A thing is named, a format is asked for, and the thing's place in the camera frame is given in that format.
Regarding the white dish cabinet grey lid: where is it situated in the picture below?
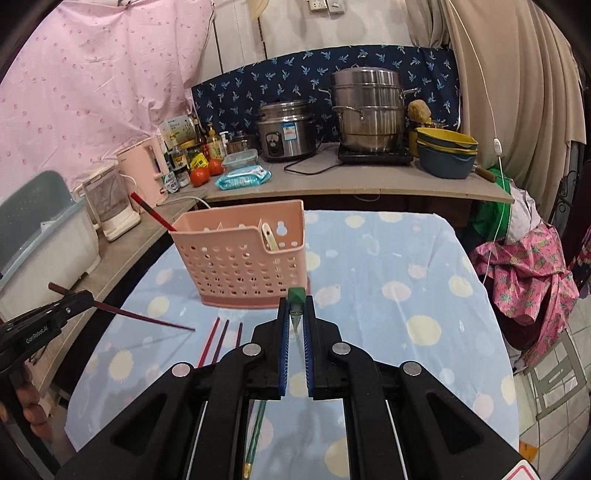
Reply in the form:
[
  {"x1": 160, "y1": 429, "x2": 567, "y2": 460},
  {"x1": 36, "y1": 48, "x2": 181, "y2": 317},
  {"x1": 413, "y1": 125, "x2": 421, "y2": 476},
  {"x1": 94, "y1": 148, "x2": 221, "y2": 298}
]
[{"x1": 0, "y1": 170, "x2": 101, "y2": 319}]

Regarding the yellow container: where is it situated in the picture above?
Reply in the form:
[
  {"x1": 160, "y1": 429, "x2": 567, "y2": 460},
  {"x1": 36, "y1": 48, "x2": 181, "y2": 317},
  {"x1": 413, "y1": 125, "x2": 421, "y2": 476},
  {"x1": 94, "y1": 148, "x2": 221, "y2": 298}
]
[{"x1": 407, "y1": 119, "x2": 446, "y2": 157}]

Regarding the small steel pot glass lid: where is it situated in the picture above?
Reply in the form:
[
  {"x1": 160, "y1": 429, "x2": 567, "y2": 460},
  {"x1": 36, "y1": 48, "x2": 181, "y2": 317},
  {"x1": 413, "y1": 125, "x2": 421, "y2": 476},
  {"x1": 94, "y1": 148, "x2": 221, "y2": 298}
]
[{"x1": 226, "y1": 130, "x2": 259, "y2": 155}]

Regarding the red dark chopsticks bundle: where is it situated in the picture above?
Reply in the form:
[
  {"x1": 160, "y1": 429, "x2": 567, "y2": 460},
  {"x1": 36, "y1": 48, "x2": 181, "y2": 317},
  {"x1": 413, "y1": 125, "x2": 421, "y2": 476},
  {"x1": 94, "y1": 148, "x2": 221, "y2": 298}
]
[{"x1": 130, "y1": 192, "x2": 178, "y2": 232}]

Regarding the blue spotted tablecloth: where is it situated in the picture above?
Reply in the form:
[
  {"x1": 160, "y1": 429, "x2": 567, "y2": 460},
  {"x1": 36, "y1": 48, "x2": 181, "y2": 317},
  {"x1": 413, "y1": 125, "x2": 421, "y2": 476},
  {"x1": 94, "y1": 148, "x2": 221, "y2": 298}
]
[{"x1": 65, "y1": 210, "x2": 518, "y2": 480}]

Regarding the green cloth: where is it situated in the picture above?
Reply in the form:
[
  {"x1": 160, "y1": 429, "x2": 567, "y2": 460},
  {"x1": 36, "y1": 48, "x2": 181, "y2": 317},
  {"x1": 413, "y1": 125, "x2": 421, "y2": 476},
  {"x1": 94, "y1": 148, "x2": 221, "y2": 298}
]
[{"x1": 471, "y1": 175, "x2": 513, "y2": 241}]

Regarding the black power cord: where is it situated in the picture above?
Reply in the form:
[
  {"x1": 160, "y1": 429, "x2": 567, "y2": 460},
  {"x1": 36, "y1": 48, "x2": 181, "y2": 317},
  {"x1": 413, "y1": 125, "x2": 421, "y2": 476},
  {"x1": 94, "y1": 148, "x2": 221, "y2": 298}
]
[{"x1": 283, "y1": 147, "x2": 342, "y2": 176}]

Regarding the white glass kettle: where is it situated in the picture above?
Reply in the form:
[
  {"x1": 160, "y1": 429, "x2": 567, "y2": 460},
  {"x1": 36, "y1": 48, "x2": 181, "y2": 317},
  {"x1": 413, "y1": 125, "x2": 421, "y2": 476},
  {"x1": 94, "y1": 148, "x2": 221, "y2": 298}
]
[{"x1": 82, "y1": 165, "x2": 141, "y2": 243}]

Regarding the pink dotted sheet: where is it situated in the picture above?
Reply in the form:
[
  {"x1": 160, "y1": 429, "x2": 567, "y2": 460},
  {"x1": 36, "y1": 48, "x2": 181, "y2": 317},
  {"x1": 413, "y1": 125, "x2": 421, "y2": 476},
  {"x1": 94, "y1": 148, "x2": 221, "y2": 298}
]
[{"x1": 0, "y1": 0, "x2": 218, "y2": 204}]

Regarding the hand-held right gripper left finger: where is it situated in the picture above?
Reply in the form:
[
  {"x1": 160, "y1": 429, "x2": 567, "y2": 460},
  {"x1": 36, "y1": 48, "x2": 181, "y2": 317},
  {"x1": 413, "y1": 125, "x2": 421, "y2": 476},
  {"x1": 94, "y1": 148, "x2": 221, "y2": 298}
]
[{"x1": 55, "y1": 295, "x2": 291, "y2": 480}]

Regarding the person's left hand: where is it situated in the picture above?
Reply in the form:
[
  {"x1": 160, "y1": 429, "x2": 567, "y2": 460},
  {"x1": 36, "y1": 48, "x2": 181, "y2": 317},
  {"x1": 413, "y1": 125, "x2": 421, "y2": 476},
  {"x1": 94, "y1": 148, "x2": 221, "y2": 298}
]
[{"x1": 0, "y1": 369, "x2": 51, "y2": 437}]

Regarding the grey wooden counter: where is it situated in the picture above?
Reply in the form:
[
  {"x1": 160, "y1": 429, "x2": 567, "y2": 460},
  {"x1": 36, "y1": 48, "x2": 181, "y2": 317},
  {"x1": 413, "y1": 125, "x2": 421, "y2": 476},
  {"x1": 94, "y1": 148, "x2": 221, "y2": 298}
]
[{"x1": 203, "y1": 143, "x2": 515, "y2": 204}]

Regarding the pink pineapple print cloth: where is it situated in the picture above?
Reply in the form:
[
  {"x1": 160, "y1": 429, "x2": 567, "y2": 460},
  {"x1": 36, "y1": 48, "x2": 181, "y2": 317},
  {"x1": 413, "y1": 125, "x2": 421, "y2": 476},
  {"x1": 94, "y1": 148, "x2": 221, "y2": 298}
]
[{"x1": 475, "y1": 222, "x2": 580, "y2": 365}]

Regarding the blue wet wipes pack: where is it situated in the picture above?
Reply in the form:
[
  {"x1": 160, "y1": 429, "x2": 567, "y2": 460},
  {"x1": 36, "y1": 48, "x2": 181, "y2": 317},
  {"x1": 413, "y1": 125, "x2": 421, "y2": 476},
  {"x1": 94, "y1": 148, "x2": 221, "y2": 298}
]
[
  {"x1": 225, "y1": 165, "x2": 273, "y2": 184},
  {"x1": 215, "y1": 174, "x2": 269, "y2": 191}
]

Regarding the pink electric kettle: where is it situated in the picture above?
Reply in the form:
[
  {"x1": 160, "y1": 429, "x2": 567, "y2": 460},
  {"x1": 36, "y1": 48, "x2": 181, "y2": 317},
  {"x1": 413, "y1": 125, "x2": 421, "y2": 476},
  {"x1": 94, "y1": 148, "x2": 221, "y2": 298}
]
[{"x1": 115, "y1": 136, "x2": 171, "y2": 208}]

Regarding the black induction cooktop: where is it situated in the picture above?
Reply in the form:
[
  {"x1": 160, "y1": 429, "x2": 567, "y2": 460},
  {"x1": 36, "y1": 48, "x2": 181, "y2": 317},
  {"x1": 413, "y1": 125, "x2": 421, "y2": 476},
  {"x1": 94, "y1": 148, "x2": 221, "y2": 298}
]
[{"x1": 337, "y1": 144, "x2": 415, "y2": 166}]

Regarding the navy leaf print cloth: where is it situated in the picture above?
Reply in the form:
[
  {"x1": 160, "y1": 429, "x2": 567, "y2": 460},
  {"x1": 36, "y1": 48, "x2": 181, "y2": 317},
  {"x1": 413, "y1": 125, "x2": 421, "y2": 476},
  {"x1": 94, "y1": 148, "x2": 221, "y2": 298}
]
[{"x1": 191, "y1": 45, "x2": 462, "y2": 153}]

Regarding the stacked steel steamer pot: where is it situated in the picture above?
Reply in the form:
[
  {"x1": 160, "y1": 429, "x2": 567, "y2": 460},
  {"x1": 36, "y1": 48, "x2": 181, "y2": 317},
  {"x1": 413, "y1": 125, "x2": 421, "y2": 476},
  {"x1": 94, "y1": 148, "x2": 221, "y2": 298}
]
[{"x1": 330, "y1": 67, "x2": 419, "y2": 154}]

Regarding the green chopstick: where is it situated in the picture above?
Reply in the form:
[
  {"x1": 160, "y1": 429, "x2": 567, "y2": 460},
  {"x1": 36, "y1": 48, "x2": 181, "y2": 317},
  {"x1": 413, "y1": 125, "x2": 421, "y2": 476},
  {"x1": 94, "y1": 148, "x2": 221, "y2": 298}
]
[{"x1": 244, "y1": 401, "x2": 267, "y2": 479}]

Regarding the white carton box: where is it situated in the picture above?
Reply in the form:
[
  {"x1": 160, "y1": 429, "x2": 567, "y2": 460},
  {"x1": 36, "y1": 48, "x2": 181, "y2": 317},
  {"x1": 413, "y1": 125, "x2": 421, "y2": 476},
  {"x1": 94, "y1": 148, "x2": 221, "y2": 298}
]
[{"x1": 159, "y1": 115, "x2": 197, "y2": 148}]

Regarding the green handled utensil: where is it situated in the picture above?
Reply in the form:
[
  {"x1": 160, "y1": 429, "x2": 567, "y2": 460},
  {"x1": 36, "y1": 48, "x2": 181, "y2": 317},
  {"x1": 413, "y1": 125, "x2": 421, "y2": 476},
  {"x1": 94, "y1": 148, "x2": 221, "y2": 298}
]
[{"x1": 287, "y1": 286, "x2": 307, "y2": 333}]

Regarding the dark chair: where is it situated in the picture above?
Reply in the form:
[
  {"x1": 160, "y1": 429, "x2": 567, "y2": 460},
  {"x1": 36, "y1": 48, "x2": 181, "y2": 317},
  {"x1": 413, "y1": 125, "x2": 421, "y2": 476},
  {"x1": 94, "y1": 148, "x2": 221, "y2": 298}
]
[{"x1": 556, "y1": 159, "x2": 591, "y2": 296}]

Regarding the white cloth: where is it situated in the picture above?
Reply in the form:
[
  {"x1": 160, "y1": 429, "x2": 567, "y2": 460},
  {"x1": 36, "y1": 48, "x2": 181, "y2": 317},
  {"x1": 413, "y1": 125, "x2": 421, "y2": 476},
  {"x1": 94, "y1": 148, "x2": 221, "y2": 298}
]
[{"x1": 505, "y1": 185, "x2": 559, "y2": 245}]

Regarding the blue bowl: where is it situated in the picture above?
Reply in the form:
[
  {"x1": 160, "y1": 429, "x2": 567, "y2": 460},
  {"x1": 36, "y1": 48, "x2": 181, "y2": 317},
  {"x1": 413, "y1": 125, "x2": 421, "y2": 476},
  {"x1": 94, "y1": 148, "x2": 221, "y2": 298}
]
[
  {"x1": 418, "y1": 148, "x2": 478, "y2": 180},
  {"x1": 417, "y1": 142, "x2": 478, "y2": 158}
]

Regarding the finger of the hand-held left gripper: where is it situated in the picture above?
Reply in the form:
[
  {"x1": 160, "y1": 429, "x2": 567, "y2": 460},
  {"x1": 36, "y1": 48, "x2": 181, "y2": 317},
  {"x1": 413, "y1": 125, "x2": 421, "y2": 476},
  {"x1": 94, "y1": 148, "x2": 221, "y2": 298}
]
[{"x1": 0, "y1": 290, "x2": 96, "y2": 334}]

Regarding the yellow bowl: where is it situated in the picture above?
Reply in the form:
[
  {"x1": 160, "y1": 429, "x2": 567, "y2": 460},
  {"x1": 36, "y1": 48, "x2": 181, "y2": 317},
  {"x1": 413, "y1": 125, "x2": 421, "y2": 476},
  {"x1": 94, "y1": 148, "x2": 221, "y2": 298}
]
[{"x1": 416, "y1": 127, "x2": 478, "y2": 149}]

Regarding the white cable with switch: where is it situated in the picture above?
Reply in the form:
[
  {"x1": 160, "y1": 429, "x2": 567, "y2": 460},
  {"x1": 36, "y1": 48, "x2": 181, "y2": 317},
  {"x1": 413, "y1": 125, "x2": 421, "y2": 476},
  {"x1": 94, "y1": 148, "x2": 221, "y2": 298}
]
[{"x1": 445, "y1": 0, "x2": 509, "y2": 241}]

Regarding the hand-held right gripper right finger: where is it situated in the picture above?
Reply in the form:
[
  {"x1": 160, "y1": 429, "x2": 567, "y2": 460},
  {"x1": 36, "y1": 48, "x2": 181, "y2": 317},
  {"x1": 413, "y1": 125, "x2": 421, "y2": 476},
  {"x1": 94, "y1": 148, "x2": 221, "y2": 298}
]
[{"x1": 302, "y1": 295, "x2": 520, "y2": 480}]

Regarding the brown loofah sponge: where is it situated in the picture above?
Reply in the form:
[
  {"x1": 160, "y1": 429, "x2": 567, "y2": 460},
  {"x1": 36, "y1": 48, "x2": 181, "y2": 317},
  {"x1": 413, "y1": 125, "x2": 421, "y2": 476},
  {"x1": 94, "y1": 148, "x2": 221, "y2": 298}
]
[{"x1": 407, "y1": 99, "x2": 432, "y2": 124}]

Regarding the beige curtain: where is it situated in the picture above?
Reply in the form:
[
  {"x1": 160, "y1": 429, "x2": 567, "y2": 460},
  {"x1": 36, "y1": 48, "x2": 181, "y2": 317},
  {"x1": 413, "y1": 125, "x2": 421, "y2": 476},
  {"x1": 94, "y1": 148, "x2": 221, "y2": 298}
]
[{"x1": 406, "y1": 0, "x2": 587, "y2": 222}]

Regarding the clear plastic food container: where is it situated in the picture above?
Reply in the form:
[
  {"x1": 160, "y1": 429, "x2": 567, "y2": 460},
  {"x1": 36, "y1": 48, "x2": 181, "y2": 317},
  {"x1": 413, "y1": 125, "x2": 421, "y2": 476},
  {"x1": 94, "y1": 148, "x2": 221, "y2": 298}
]
[{"x1": 222, "y1": 148, "x2": 258, "y2": 175}]

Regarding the pink perforated utensil basket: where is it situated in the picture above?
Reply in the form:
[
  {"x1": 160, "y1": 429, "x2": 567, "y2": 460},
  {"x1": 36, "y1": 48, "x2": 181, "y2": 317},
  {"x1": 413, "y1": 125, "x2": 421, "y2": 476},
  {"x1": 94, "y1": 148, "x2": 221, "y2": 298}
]
[{"x1": 168, "y1": 199, "x2": 308, "y2": 309}]

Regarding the steel rice cooker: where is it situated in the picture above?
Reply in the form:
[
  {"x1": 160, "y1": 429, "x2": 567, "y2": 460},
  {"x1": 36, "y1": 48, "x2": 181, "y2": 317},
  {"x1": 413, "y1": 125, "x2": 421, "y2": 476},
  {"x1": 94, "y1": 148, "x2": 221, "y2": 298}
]
[{"x1": 256, "y1": 100, "x2": 318, "y2": 162}]

